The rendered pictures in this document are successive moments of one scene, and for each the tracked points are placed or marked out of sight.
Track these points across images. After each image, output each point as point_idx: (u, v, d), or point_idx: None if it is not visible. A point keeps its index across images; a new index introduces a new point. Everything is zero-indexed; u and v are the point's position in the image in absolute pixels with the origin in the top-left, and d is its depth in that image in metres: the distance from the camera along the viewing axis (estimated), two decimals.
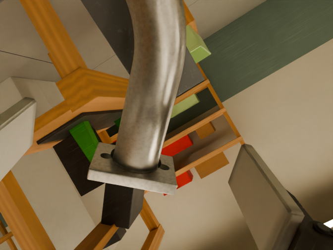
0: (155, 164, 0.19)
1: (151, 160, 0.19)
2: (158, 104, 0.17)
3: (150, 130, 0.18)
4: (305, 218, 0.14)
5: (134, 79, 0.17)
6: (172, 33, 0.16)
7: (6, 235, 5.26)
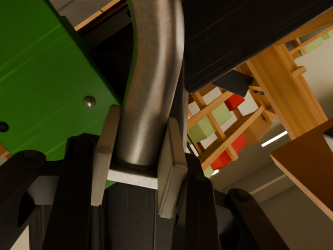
0: (154, 161, 0.19)
1: (149, 157, 0.19)
2: (157, 99, 0.17)
3: (149, 126, 0.18)
4: (197, 175, 0.15)
5: (133, 75, 0.17)
6: (171, 29, 0.16)
7: None
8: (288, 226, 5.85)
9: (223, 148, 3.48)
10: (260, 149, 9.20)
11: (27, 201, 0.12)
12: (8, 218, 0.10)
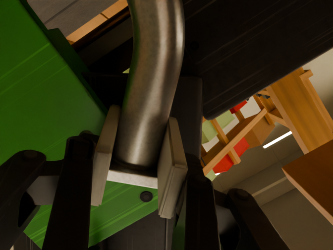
0: (155, 161, 0.19)
1: (150, 157, 0.19)
2: (158, 100, 0.17)
3: (150, 126, 0.18)
4: (197, 175, 0.15)
5: (134, 75, 0.17)
6: (172, 29, 0.16)
7: None
8: (290, 229, 5.80)
9: (225, 151, 3.43)
10: (262, 150, 9.14)
11: (27, 201, 0.12)
12: (8, 218, 0.10)
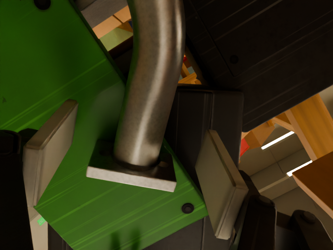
0: (154, 161, 0.19)
1: (150, 157, 0.19)
2: (158, 100, 0.17)
3: (150, 127, 0.18)
4: (253, 194, 0.15)
5: (133, 75, 0.17)
6: (172, 29, 0.16)
7: None
8: None
9: None
10: (260, 151, 9.17)
11: None
12: None
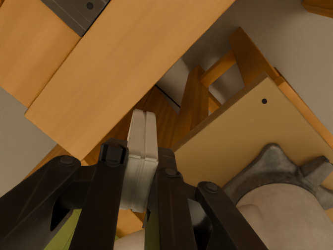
0: None
1: None
2: None
3: None
4: (169, 169, 0.15)
5: None
6: None
7: None
8: None
9: None
10: None
11: (63, 205, 0.12)
12: (41, 222, 0.10)
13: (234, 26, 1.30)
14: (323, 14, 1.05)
